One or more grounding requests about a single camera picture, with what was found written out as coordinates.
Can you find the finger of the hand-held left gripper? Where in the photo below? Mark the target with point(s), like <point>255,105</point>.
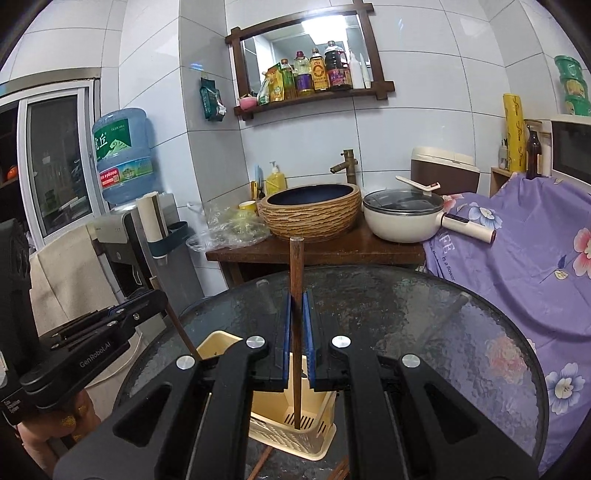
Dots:
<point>83,360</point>
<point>147,302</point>

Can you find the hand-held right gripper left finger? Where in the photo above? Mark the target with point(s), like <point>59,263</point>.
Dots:
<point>287,341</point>

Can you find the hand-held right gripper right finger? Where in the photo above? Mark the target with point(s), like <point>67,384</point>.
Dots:
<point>308,346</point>

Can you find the brown wooden chopstick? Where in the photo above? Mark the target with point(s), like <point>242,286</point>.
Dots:
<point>296,263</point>
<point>262,464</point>
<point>182,334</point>
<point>340,470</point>

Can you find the yellow plastic utensil basket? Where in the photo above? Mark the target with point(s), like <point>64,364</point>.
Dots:
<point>281,441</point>

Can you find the person's left hand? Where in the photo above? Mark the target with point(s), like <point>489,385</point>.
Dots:
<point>55,431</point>

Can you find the beige cloth cover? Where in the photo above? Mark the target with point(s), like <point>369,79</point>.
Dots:
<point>69,277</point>

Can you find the teal cup holder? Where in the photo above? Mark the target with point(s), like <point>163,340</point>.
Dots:
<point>173,240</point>

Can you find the grey water dispenser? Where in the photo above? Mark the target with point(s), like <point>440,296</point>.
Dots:
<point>115,230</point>

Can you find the cream paper cup tube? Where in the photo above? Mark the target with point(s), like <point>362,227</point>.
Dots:
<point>152,217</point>

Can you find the dark wooden washstand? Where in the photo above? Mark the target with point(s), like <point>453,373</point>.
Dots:
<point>323,254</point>

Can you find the clear plastic bag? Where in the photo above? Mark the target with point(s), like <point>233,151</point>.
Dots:
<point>226,228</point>

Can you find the round glass table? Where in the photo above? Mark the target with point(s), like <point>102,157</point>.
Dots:
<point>415,314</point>

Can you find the woven-look blue basin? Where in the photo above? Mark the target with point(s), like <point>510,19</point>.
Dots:
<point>309,221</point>

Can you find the sliding glass door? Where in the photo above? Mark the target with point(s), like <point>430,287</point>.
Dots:
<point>55,161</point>

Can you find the yellow cup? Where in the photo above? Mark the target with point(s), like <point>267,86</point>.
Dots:
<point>248,207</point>

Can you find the blue water jug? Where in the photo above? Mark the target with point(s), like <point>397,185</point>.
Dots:
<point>124,157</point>

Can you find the cream electric pan with lid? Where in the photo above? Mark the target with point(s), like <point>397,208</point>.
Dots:
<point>397,226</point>

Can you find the yellow soap pump bottle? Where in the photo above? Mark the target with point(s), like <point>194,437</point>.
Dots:
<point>276,182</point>

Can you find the bronze bamboo-style faucet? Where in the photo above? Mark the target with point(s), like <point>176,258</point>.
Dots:
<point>351,168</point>

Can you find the white rice paddle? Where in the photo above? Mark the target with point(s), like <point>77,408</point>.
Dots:
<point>415,183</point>

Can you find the green packet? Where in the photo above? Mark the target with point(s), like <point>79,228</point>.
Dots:
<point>211,99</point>

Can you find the pink bowl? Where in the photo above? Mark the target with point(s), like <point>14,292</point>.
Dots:
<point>247,102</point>

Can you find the purple floral cloth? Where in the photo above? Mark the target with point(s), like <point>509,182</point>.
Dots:
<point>517,258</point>

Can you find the cream and brown rice cooker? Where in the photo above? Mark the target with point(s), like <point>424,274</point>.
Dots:
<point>443,161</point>

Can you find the wooden framed mirror shelf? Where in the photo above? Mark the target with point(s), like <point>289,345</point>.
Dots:
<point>323,95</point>

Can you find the small wooden box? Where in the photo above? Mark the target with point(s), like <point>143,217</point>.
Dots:
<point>498,182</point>

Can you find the yellow seasoning pouch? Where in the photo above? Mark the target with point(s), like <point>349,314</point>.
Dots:
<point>274,85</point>

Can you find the green label bottle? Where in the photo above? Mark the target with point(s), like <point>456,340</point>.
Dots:
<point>287,81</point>

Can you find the purple label oil bottle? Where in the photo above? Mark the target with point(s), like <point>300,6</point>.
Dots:
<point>304,78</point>

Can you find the orange label sauce bottle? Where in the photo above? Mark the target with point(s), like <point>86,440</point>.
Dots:
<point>318,74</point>

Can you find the dark soy sauce bottle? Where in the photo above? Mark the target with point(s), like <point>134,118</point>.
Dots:
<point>338,69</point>

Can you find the white squeeze bottle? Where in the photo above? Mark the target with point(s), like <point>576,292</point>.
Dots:
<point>357,71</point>

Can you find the brown glass bottle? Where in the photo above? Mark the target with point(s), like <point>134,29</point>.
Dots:
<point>534,157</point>

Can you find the yellow wrap roll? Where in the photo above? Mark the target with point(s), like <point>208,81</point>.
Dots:
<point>514,134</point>

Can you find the white microwave oven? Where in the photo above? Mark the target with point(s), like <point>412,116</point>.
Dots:
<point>572,147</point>

